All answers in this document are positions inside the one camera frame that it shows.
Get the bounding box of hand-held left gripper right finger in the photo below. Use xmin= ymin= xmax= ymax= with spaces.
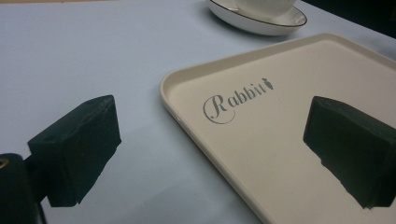
xmin=303 ymin=95 xmax=396 ymax=210

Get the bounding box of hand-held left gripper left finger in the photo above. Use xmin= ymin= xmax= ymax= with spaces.
xmin=0 ymin=94 xmax=122 ymax=224

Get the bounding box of cream plastic tray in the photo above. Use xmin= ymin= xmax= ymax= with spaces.
xmin=160 ymin=33 xmax=396 ymax=224

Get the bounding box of white saucer with dark rim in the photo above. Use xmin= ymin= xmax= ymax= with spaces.
xmin=206 ymin=0 xmax=308 ymax=36

